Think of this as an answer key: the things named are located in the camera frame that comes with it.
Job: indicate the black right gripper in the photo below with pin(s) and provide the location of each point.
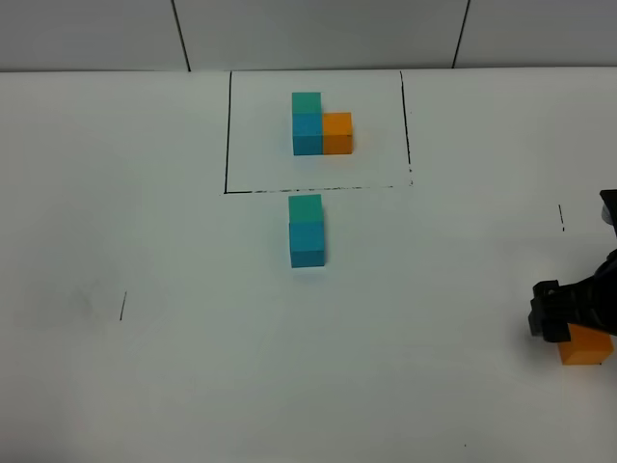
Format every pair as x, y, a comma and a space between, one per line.
590, 303

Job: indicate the orange template block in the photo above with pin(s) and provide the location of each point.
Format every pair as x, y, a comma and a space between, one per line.
337, 133

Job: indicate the blue template block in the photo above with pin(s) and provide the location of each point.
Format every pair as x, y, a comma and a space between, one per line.
307, 134

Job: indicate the green template block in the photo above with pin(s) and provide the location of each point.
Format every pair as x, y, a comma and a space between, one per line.
306, 103

